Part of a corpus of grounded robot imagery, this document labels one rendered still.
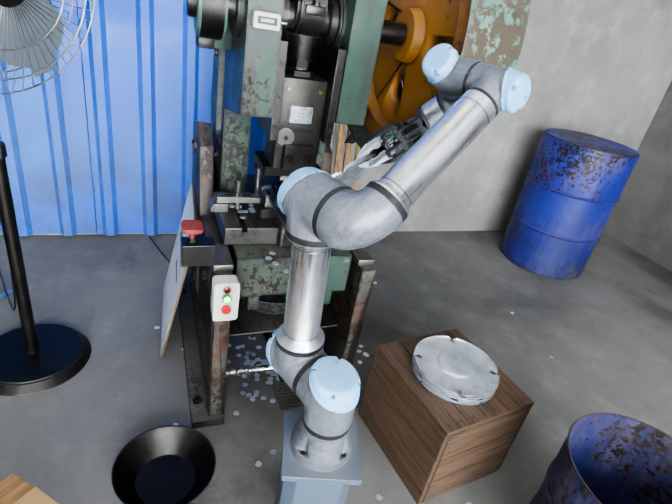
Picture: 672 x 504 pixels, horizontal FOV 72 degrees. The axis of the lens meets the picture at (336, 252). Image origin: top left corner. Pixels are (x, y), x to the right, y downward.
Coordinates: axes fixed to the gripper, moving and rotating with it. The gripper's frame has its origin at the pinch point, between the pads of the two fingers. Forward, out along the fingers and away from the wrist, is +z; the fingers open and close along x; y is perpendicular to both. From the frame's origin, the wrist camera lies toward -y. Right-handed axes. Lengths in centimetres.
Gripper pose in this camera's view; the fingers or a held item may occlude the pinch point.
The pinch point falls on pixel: (362, 160)
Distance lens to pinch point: 123.6
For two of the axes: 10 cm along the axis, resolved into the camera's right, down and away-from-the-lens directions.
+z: -7.8, 4.1, 4.7
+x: 5.5, 8.1, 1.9
